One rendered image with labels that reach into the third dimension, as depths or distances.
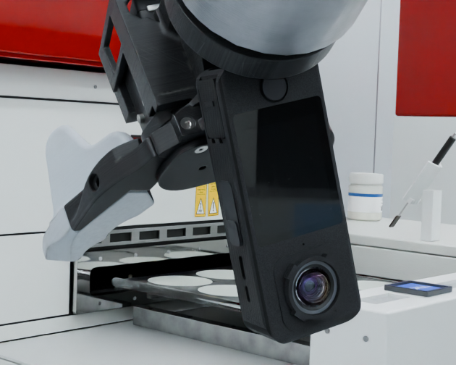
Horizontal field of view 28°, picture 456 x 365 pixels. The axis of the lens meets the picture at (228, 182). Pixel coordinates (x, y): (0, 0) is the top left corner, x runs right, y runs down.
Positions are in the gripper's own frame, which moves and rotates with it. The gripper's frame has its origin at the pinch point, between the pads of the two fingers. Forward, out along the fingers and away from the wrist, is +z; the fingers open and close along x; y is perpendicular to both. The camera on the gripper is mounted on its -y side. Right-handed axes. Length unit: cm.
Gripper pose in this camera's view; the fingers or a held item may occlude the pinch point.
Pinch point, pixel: (182, 232)
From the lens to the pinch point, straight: 51.0
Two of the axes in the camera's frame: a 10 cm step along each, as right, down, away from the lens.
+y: -3.6, -8.7, 3.3
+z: -2.3, 4.3, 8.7
